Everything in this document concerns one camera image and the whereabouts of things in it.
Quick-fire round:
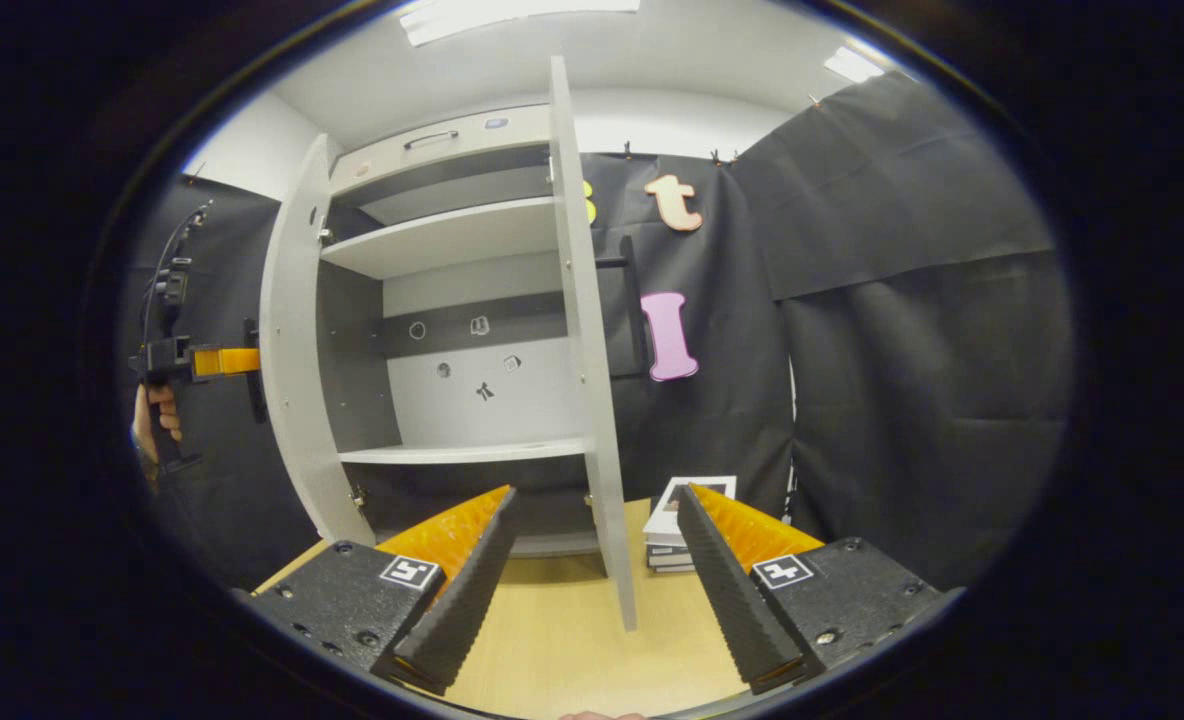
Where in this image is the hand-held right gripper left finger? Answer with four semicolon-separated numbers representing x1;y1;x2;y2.
247;486;519;697

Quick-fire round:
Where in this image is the beige double-door shoe cabinet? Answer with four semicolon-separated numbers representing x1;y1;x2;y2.
317;103;613;559

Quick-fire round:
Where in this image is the white photo booklet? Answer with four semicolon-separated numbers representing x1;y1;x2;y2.
644;475;738;548

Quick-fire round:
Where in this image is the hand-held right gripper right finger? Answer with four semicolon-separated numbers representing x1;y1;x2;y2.
676;483;945;695

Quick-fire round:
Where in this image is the beige shoe cabinet door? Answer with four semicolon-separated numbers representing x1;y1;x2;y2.
244;135;373;546
549;55;653;631

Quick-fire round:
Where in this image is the small ceiling light panel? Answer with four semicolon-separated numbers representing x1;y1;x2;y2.
824;45;888;84

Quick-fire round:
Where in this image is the large ceiling light panel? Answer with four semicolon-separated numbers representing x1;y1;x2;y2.
397;0;641;48

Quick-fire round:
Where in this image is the white cabinet shelf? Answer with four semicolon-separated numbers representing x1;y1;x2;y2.
338;437;589;466
320;196;559;281

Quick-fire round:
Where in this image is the black backdrop cloth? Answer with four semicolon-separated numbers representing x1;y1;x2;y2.
122;70;1073;591

